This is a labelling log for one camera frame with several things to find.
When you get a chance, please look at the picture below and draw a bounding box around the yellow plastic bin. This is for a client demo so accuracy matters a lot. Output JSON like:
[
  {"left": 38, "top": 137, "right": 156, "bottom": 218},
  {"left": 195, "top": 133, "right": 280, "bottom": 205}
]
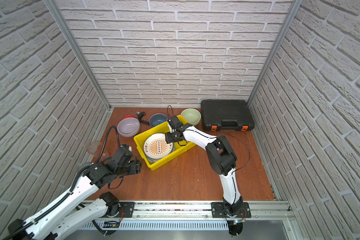
[{"left": 134, "top": 122, "right": 196, "bottom": 171}]

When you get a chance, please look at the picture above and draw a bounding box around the white plate teal quatrefoil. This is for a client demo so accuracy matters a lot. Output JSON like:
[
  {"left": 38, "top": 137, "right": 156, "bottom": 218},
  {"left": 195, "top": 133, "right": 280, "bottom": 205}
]
[{"left": 144, "top": 149, "right": 175, "bottom": 163}]

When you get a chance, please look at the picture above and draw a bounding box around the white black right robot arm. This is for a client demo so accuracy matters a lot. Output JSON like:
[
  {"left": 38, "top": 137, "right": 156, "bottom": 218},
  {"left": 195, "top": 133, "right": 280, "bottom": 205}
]
[{"left": 165, "top": 120, "right": 243, "bottom": 216}]

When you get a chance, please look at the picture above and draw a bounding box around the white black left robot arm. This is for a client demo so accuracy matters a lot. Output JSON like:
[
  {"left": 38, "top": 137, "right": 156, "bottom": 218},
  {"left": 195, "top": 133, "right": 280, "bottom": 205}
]
[{"left": 6, "top": 148, "right": 142, "bottom": 240}]

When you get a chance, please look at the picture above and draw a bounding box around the pale green ceramic bowl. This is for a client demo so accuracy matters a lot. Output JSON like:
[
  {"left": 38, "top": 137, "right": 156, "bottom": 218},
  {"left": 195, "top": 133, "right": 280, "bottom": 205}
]
[{"left": 181, "top": 109, "right": 202, "bottom": 126}]

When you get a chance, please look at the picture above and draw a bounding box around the dark blue glazed bowl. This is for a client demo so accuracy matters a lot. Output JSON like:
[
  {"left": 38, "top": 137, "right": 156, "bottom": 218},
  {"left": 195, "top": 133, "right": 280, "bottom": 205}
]
[{"left": 149, "top": 113, "right": 168, "bottom": 127}]

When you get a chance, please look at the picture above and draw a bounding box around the clear pink plastic cup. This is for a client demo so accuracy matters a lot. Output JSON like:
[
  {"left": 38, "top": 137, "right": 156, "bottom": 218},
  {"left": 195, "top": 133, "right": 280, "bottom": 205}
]
[{"left": 87, "top": 141, "right": 110, "bottom": 160}]

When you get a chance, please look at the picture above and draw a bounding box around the lavender ceramic bowl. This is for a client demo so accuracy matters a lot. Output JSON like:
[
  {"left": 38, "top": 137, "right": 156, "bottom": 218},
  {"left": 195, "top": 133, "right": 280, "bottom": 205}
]
[{"left": 117, "top": 118, "right": 141, "bottom": 137}]

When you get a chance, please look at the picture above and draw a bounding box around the black plastic tool case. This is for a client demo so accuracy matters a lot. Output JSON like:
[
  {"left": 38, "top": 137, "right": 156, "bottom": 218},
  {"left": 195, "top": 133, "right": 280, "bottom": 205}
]
[{"left": 201, "top": 100, "right": 255, "bottom": 132}]

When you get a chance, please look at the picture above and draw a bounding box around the red small object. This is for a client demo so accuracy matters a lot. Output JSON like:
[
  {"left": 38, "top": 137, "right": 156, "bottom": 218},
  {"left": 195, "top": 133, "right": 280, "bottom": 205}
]
[{"left": 123, "top": 115, "right": 134, "bottom": 119}]

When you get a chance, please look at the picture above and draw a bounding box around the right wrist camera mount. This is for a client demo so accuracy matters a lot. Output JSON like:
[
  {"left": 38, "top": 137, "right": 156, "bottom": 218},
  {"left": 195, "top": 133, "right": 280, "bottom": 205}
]
[{"left": 168, "top": 116, "right": 184, "bottom": 132}]

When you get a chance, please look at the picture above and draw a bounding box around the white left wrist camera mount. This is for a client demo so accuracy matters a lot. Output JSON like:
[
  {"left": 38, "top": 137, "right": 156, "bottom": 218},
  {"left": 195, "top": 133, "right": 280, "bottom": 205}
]
[{"left": 121, "top": 144, "right": 132, "bottom": 152}]

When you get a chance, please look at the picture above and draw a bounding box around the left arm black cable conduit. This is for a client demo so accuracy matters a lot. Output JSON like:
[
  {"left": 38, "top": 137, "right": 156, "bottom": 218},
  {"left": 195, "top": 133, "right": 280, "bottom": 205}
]
[{"left": 1, "top": 125, "right": 122, "bottom": 240}]

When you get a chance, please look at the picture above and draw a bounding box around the black handled tool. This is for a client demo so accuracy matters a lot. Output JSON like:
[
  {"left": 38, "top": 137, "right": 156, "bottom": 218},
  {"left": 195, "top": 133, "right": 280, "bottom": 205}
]
[{"left": 136, "top": 112, "right": 150, "bottom": 126}]

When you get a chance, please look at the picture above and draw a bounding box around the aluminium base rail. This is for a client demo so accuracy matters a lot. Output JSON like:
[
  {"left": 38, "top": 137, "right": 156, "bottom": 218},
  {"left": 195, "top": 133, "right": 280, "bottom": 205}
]
[{"left": 71, "top": 200, "right": 295, "bottom": 232}]

